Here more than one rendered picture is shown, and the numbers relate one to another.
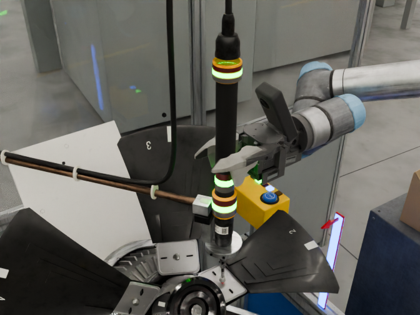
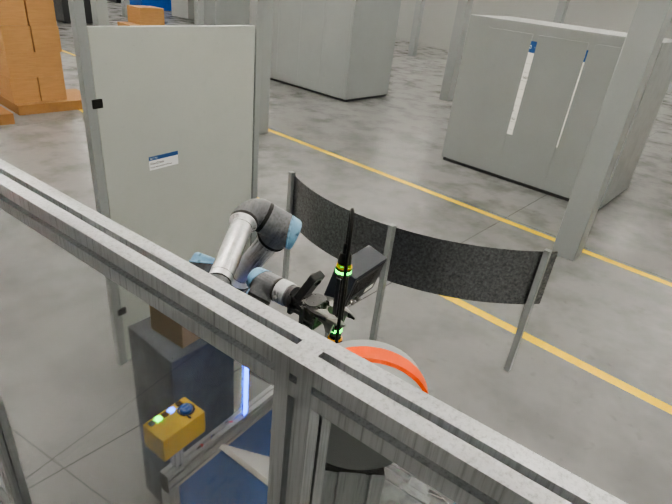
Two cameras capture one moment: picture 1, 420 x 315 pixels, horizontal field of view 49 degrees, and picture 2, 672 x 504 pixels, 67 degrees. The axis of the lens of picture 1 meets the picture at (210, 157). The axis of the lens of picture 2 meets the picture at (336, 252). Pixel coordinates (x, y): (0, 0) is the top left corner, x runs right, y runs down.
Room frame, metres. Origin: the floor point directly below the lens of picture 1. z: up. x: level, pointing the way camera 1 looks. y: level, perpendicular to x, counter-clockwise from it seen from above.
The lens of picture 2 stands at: (1.08, 1.05, 2.32)
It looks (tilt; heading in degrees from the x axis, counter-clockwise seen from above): 28 degrees down; 249
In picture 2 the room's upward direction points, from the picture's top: 7 degrees clockwise
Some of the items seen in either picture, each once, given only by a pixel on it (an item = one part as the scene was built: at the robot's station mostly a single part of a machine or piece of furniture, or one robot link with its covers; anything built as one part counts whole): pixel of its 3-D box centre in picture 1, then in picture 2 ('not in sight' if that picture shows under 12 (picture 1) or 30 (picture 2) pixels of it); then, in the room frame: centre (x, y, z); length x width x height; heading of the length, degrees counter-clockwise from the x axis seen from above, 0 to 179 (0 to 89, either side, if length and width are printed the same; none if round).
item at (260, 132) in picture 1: (273, 145); (306, 306); (0.69, -0.11, 1.47); 0.12 x 0.08 x 0.09; 126
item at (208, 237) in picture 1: (218, 225); not in sight; (0.63, -0.02, 1.34); 0.09 x 0.07 x 0.10; 71
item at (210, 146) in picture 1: (216, 155); (329, 324); (0.66, -0.01, 1.47); 0.09 x 0.03 x 0.06; 115
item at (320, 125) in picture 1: (305, 129); (285, 293); (0.74, -0.18, 1.47); 0.08 x 0.05 x 0.08; 36
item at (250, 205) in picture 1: (258, 204); not in sight; (1.08, -0.15, 1.02); 0.16 x 0.10 x 0.11; 36
